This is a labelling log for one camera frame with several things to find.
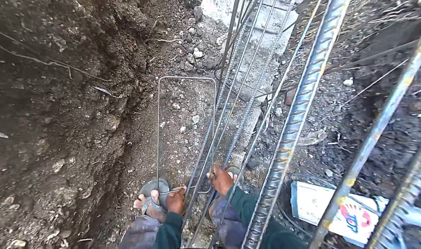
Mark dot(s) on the white sack with red print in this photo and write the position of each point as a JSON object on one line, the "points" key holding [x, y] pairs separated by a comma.
{"points": [[315, 204]]}

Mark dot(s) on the person's right hand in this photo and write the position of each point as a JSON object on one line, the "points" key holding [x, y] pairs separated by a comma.
{"points": [[223, 181]]}

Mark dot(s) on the person's right fingers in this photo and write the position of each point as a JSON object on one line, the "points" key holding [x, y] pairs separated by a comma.
{"points": [[213, 174]]}

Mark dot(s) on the smooth rod with yellow stains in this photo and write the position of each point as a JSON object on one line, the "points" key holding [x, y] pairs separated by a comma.
{"points": [[379, 125]]}

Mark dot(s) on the person's left forearm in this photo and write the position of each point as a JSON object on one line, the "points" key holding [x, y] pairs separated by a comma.
{"points": [[169, 231]]}

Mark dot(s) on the thick brownish ribbed rebar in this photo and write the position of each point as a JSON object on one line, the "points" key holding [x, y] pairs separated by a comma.
{"points": [[400, 200]]}

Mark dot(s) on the long slender grey rod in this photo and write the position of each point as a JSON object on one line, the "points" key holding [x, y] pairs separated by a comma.
{"points": [[277, 91]]}

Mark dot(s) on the pale blue pipe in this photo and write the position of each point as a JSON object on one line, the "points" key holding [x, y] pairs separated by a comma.
{"points": [[417, 218]]}

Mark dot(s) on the person's left hand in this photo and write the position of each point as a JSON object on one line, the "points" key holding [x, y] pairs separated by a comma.
{"points": [[175, 204]]}

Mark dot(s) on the person's right forearm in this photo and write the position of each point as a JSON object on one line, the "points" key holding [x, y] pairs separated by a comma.
{"points": [[246, 207]]}

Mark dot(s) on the bundle of thin steel bars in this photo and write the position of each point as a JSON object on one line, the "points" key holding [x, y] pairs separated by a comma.
{"points": [[225, 118]]}

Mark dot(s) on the person's left fingers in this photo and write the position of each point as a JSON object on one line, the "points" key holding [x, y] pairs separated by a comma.
{"points": [[180, 190]]}

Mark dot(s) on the grey concrete slab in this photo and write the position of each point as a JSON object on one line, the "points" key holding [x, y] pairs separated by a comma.
{"points": [[264, 64]]}

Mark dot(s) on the long thin brown root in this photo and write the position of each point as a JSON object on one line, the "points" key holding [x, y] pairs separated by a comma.
{"points": [[44, 61]]}

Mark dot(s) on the thick shiny ribbed rebar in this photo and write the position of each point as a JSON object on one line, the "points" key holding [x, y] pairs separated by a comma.
{"points": [[298, 114]]}

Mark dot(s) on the person's legs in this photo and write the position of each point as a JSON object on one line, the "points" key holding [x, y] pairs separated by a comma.
{"points": [[143, 232]]}

